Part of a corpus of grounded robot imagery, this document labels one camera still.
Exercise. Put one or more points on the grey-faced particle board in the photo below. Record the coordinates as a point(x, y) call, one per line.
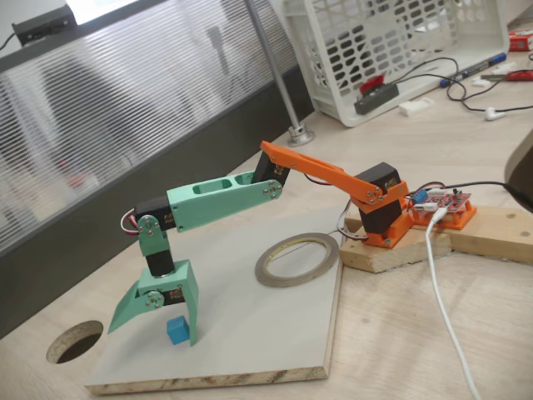
point(250, 333)

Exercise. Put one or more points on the black electronic box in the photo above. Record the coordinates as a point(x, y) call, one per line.
point(43, 25)

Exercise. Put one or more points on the small white plastic piece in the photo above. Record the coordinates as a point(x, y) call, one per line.
point(481, 81)

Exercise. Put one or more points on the red and white box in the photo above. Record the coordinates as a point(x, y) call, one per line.
point(522, 41)

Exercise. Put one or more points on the black power strip, red switch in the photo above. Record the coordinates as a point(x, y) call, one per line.
point(377, 98)

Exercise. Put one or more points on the light wooden block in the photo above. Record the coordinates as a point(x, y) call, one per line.
point(399, 252)

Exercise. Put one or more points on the blue-capped marker pen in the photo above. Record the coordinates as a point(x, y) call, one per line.
point(474, 68)

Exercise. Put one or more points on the white printed plastic part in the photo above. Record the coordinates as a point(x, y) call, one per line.
point(416, 106)

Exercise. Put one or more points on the dark curved object, beige rim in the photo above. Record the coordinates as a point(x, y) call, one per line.
point(522, 166)

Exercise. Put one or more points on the white earbud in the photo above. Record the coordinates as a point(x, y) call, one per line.
point(493, 113)

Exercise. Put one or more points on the small blue cube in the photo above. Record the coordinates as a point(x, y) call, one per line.
point(177, 331)

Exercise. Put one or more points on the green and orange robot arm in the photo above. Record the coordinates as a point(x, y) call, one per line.
point(216, 200)

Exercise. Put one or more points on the metal pole with flange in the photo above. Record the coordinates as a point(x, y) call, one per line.
point(275, 66)

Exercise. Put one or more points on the long wooden plank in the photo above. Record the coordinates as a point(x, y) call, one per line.
point(491, 235)

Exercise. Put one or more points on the red controller circuit board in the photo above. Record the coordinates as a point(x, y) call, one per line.
point(447, 202)

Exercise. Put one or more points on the white plastic lattice basket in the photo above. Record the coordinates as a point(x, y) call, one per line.
point(416, 25)

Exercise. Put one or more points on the frosted desk partition panel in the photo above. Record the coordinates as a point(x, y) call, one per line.
point(125, 104)

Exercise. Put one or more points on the orange printed board mount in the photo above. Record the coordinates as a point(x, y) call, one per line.
point(464, 218)

